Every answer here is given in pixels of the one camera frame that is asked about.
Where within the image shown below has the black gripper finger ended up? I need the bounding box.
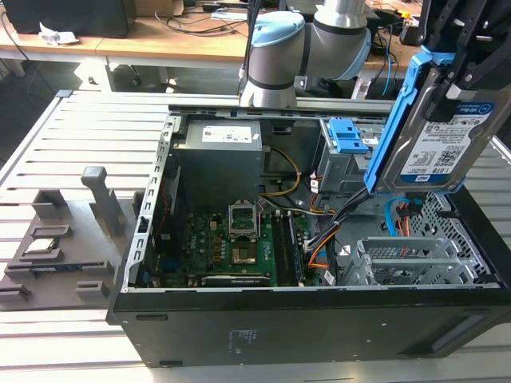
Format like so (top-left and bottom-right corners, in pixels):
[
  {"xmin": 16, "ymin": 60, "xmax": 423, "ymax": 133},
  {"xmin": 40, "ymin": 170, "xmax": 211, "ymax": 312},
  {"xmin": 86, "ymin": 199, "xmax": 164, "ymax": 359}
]
[
  {"xmin": 418, "ymin": 0, "xmax": 444, "ymax": 51},
  {"xmin": 425, "ymin": 0, "xmax": 511, "ymax": 120}
]

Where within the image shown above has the blue plastic bay latch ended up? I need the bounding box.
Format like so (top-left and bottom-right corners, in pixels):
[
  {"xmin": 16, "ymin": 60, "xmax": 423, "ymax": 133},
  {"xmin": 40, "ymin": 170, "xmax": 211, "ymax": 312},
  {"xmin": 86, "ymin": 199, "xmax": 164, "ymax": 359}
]
[{"xmin": 328, "ymin": 118, "xmax": 378, "ymax": 155}]

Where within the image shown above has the large black box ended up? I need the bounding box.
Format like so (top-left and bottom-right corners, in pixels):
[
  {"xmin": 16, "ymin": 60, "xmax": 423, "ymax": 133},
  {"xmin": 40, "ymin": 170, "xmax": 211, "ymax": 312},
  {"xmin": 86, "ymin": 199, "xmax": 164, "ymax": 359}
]
[{"xmin": 6, "ymin": 0, "xmax": 131, "ymax": 39}]

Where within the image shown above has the small black box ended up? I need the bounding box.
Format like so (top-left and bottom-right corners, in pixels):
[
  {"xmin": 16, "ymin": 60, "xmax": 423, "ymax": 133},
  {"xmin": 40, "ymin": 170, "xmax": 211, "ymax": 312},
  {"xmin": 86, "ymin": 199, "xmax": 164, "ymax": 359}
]
[{"xmin": 400, "ymin": 23, "xmax": 422, "ymax": 45}]

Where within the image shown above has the silver CPU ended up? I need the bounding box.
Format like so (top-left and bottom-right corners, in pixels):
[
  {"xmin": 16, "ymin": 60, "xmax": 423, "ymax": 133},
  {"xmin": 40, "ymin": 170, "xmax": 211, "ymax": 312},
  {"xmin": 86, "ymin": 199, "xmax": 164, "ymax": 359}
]
[{"xmin": 23, "ymin": 239, "xmax": 57, "ymax": 255}]

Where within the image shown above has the grey parts rack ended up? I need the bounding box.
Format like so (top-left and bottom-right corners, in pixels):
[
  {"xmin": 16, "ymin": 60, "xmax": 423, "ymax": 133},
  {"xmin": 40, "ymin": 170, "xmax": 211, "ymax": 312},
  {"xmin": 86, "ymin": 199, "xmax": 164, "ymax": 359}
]
[{"xmin": 0, "ymin": 165, "xmax": 141, "ymax": 312}]

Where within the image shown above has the green motherboard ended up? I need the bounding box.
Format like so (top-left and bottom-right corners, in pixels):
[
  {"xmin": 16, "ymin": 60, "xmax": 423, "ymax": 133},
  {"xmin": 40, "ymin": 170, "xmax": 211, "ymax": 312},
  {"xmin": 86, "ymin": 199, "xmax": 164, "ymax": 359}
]
[{"xmin": 153, "ymin": 209, "xmax": 320, "ymax": 288}]

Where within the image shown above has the black computer tower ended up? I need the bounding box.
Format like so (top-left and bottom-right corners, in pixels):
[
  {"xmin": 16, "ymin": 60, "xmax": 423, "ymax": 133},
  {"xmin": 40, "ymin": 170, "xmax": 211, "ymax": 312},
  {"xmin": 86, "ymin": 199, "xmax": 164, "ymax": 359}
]
[{"xmin": 365, "ymin": 7, "xmax": 382, "ymax": 57}]

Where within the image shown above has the blue hanging cable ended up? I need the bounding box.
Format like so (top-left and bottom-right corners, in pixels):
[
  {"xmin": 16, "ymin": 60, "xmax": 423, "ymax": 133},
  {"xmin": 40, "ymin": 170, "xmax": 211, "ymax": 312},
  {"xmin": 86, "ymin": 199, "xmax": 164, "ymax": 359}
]
[{"xmin": 378, "ymin": 23, "xmax": 401, "ymax": 97}]

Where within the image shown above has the grey metal drive cage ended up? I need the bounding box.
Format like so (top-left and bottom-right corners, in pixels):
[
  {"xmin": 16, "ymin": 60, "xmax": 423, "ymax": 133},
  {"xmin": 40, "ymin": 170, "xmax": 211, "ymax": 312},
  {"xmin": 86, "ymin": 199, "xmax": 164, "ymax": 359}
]
[{"xmin": 318, "ymin": 117, "xmax": 386, "ymax": 196}]

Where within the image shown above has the black cable bundle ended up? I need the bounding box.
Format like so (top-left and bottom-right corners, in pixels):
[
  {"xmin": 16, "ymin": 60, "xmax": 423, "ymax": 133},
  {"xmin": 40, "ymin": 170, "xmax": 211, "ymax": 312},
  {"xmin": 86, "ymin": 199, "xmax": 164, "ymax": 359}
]
[{"xmin": 305, "ymin": 187, "xmax": 374, "ymax": 252}]

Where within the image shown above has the wooden desk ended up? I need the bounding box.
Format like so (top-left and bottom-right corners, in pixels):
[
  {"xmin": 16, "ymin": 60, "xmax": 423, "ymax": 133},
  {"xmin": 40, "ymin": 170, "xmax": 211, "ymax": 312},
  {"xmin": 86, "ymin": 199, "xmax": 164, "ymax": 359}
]
[
  {"xmin": 355, "ymin": 11, "xmax": 424, "ymax": 87},
  {"xmin": 0, "ymin": 15, "xmax": 256, "ymax": 71}
]

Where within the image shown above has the black open PC case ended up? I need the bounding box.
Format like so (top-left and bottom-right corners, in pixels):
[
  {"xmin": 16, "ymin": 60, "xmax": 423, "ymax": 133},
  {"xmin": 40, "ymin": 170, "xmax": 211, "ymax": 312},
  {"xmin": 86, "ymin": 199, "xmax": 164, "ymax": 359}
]
[{"xmin": 105, "ymin": 102, "xmax": 511, "ymax": 369}]

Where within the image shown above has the grey metal disk bay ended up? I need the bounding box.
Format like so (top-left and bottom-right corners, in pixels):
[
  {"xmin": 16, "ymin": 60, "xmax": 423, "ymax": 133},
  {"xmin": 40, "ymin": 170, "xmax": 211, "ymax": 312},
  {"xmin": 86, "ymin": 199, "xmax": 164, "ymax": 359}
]
[{"xmin": 341, "ymin": 235, "xmax": 492, "ymax": 287}]

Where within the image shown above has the metal socket cover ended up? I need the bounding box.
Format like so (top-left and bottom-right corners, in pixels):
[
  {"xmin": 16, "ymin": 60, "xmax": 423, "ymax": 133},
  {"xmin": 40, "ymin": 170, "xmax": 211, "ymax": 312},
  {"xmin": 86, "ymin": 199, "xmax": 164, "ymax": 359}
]
[{"xmin": 226, "ymin": 202, "xmax": 262, "ymax": 243}]

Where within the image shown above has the grey power supply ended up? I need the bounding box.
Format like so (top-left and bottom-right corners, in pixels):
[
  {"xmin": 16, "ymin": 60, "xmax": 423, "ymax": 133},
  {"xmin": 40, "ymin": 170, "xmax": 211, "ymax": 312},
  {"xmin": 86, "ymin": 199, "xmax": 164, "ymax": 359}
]
[{"xmin": 172, "ymin": 119, "xmax": 265, "ymax": 200}]

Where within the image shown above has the orange wire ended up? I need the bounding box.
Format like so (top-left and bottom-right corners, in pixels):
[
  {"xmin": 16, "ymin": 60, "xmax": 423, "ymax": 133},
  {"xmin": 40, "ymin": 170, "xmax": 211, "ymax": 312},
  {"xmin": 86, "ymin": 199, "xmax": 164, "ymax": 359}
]
[
  {"xmin": 397, "ymin": 201, "xmax": 414, "ymax": 256},
  {"xmin": 308, "ymin": 235, "xmax": 340, "ymax": 269}
]

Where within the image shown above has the yellow wire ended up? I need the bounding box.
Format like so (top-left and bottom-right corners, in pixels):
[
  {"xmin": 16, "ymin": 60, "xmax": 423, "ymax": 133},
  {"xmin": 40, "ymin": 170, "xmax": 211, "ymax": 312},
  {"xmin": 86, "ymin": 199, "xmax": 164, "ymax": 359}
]
[{"xmin": 259, "ymin": 146, "xmax": 303, "ymax": 197}]

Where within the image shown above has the black RAM slot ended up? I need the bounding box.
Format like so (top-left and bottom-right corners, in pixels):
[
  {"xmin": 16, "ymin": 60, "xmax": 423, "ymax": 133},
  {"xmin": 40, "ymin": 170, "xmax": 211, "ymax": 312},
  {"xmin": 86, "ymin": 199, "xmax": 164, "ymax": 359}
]
[
  {"xmin": 272, "ymin": 211, "xmax": 289, "ymax": 286},
  {"xmin": 285, "ymin": 213, "xmax": 307, "ymax": 285}
]

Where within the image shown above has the crumpled white paper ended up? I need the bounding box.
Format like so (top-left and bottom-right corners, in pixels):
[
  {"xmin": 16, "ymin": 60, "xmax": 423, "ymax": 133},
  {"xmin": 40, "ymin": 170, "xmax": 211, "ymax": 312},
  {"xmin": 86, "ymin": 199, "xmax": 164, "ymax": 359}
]
[{"xmin": 38, "ymin": 22, "xmax": 80, "ymax": 45}]

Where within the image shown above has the black hanging cable with plug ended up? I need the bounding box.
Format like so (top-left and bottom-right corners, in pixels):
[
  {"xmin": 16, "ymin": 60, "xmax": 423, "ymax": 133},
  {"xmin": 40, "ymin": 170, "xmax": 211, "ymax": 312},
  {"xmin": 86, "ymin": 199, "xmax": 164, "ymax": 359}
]
[{"xmin": 238, "ymin": 0, "xmax": 265, "ymax": 83}]

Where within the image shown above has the hard disk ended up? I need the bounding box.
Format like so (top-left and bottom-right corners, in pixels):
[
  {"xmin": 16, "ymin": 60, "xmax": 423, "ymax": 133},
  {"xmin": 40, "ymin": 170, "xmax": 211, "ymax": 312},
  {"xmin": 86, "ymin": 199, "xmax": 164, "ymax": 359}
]
[{"xmin": 365, "ymin": 43, "xmax": 498, "ymax": 196}]

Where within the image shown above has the black graphics card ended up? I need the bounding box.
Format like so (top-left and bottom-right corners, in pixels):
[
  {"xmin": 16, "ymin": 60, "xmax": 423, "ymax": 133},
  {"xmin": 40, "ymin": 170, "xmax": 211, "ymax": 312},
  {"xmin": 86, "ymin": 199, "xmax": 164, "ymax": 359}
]
[{"xmin": 200, "ymin": 272, "xmax": 273, "ymax": 287}]

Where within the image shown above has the blue wire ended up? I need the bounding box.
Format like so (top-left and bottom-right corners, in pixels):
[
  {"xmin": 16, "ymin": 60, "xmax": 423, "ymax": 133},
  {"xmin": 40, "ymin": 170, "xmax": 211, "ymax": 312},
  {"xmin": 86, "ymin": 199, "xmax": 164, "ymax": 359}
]
[{"xmin": 384, "ymin": 194, "xmax": 423, "ymax": 240}]

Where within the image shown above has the RAM stick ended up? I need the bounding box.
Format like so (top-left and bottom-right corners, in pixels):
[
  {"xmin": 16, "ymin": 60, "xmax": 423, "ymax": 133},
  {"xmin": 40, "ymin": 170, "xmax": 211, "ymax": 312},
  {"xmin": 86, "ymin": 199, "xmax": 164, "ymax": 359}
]
[{"xmin": 30, "ymin": 265, "xmax": 87, "ymax": 274}]

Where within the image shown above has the white power strip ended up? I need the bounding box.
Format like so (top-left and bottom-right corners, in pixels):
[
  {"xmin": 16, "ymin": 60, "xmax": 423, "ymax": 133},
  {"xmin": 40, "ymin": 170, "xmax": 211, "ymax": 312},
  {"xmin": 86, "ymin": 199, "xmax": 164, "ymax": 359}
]
[{"xmin": 351, "ymin": 78, "xmax": 373, "ymax": 101}]

